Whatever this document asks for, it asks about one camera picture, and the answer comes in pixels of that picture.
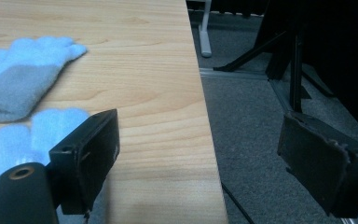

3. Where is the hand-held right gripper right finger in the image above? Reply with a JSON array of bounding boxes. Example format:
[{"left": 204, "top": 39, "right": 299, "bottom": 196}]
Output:
[{"left": 277, "top": 111, "right": 358, "bottom": 218}]

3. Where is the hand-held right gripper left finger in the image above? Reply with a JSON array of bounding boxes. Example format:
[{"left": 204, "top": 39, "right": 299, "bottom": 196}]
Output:
[{"left": 48, "top": 108, "right": 120, "bottom": 216}]

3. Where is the blue glove with white print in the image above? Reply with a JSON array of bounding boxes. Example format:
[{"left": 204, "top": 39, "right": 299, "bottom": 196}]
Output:
[{"left": 0, "top": 107, "right": 91, "bottom": 200}]

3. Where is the black tripod stand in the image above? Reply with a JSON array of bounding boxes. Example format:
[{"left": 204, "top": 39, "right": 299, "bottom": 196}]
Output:
[{"left": 213, "top": 27, "right": 335, "bottom": 114}]

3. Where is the blue glove with grey cuff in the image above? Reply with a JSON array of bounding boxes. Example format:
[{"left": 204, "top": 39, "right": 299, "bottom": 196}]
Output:
[{"left": 0, "top": 36, "right": 89, "bottom": 123}]

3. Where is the dark curtain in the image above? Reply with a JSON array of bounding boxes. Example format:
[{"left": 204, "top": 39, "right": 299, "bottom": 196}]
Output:
[{"left": 255, "top": 0, "right": 358, "bottom": 144}]

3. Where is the metal floor strip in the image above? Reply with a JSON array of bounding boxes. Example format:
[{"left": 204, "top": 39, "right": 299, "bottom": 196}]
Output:
[{"left": 199, "top": 68, "right": 269, "bottom": 80}]

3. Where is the white metal stand leg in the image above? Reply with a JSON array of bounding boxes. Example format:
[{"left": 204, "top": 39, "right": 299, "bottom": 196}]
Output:
[{"left": 186, "top": 0, "right": 213, "bottom": 59}]

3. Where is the black cable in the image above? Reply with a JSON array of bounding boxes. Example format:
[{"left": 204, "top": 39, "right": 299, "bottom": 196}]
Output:
[{"left": 220, "top": 181, "right": 255, "bottom": 224}]

